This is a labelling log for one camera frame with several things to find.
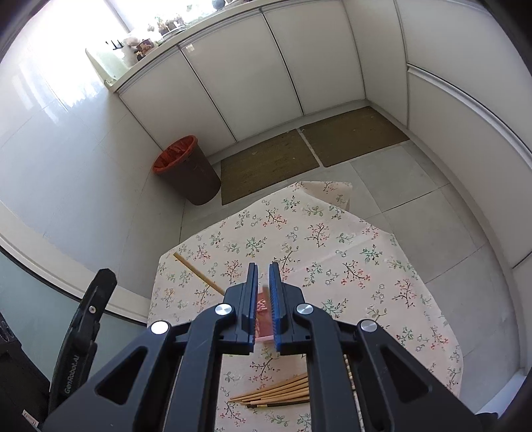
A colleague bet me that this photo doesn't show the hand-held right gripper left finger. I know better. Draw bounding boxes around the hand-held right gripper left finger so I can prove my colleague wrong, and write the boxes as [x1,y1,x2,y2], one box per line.
[42,263,260,432]

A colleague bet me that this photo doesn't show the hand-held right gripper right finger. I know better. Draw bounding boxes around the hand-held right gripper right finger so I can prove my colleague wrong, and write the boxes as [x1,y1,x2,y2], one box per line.
[268,261,485,432]

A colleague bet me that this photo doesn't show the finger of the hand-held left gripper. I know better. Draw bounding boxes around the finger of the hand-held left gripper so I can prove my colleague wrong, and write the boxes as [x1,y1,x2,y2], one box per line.
[62,269,118,355]

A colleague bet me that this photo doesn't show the pink chopstick box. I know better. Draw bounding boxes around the pink chopstick box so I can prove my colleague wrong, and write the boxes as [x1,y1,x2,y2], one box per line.
[254,284,276,344]

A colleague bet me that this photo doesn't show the pile of wooden chopsticks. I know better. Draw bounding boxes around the pile of wooden chopsticks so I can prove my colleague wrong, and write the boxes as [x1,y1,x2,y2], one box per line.
[228,373,312,405]

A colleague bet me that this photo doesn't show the wooden chopstick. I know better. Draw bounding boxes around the wooden chopstick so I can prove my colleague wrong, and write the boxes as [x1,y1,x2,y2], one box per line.
[174,252,226,297]

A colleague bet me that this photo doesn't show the floral tablecloth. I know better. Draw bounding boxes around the floral tablecloth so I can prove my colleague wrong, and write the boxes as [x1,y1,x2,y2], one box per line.
[146,180,463,432]

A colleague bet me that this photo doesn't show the dark chopstick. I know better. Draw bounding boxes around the dark chopstick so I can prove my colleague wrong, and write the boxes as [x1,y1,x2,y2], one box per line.
[247,397,311,410]

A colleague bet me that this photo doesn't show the bundle of light chopsticks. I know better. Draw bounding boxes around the bundle of light chopsticks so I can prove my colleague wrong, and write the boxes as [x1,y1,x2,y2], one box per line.
[343,354,360,416]

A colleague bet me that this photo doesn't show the olive floor mat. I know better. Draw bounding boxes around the olive floor mat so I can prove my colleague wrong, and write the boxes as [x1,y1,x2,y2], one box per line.
[219,130,321,205]
[300,106,410,167]

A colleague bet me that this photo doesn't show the brown trash bin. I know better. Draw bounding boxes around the brown trash bin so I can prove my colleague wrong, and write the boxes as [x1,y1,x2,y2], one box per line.
[152,135,222,206]

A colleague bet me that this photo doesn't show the red trash bag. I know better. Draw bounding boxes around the red trash bag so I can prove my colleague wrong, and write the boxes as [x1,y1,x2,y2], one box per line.
[152,135,199,174]

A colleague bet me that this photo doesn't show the white cabinet door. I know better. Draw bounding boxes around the white cabinet door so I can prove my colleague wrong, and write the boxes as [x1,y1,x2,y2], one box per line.
[180,7,304,143]
[118,45,237,151]
[344,0,411,130]
[263,0,367,117]

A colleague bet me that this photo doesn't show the translucent plastic board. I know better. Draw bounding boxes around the translucent plastic board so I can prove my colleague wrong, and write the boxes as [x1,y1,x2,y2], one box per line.
[85,47,126,84]

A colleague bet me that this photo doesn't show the white deep drawer front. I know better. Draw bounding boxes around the white deep drawer front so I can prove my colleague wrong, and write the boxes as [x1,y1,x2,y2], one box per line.
[406,65,532,269]

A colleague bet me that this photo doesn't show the small potted plants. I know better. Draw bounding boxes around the small potted plants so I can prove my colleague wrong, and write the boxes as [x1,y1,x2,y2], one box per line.
[155,12,188,36]

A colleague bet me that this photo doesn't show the white shallow drawer front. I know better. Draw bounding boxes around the white shallow drawer front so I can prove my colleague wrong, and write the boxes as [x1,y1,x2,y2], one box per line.
[394,0,532,154]

